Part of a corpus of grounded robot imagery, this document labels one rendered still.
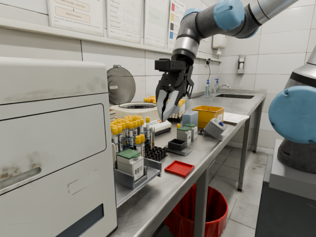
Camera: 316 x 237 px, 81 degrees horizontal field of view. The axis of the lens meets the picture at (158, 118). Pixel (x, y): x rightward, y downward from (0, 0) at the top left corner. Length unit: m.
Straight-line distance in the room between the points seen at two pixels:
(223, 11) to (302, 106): 0.29
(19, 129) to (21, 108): 0.02
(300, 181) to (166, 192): 0.31
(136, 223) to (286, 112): 0.37
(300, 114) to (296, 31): 2.61
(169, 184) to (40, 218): 0.32
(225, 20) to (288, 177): 0.42
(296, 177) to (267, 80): 2.48
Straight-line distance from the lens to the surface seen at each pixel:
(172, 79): 0.54
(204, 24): 0.59
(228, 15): 0.56
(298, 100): 0.44
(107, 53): 1.17
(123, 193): 0.43
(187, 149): 0.69
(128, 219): 0.43
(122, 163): 0.43
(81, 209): 0.32
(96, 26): 1.13
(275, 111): 0.46
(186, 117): 0.85
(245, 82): 3.03
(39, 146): 0.25
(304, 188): 0.58
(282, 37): 3.02
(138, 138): 0.52
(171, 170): 0.56
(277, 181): 0.57
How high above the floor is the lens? 1.16
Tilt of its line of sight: 14 degrees down
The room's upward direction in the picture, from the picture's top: straight up
